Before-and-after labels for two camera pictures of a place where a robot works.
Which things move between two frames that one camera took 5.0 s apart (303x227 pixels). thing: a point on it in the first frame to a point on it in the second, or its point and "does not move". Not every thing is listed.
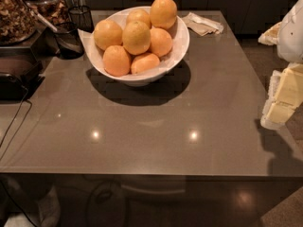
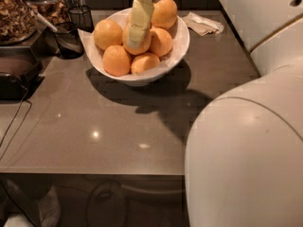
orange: (144, 61) does not move
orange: (160, 42) does not move
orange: (136, 38) does not move
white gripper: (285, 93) to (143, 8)
